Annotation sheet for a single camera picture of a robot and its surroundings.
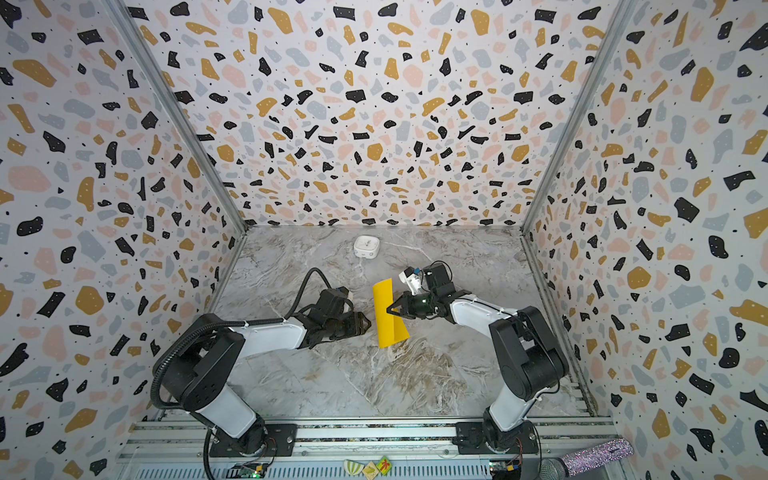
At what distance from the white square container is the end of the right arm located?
30 cm

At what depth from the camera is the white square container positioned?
1117mm

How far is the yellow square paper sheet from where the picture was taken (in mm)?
867

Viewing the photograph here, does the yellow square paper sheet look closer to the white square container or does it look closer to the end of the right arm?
the end of the right arm

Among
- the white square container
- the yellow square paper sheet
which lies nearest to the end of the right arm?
the yellow square paper sheet

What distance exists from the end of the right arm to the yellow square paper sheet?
0.11 ft

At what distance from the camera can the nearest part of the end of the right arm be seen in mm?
711

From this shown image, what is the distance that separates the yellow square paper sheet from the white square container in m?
0.21
